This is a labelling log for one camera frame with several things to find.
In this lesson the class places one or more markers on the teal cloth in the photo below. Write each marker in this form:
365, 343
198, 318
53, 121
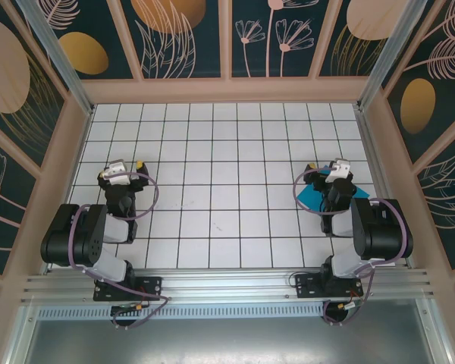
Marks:
307, 195

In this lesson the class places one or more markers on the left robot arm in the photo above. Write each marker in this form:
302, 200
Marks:
79, 235

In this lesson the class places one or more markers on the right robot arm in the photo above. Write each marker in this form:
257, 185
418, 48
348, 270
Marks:
383, 231

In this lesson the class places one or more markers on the grey metal sheet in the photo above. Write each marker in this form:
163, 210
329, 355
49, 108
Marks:
227, 341

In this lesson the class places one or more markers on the yellow power connector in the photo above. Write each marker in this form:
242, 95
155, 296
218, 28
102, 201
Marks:
349, 305
138, 306

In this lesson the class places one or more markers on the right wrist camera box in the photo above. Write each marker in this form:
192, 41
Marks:
337, 170

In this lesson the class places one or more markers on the aluminium side rail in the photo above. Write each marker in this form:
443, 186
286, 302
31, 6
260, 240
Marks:
379, 182

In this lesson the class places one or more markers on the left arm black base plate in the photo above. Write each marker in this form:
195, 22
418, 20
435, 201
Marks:
151, 286

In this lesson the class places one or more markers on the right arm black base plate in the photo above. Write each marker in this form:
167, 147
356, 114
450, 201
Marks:
307, 288

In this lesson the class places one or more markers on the aluminium frame post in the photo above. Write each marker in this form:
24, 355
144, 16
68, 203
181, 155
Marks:
60, 68
386, 57

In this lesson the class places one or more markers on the aluminium mounting rail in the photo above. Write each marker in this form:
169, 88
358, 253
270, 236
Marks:
227, 282

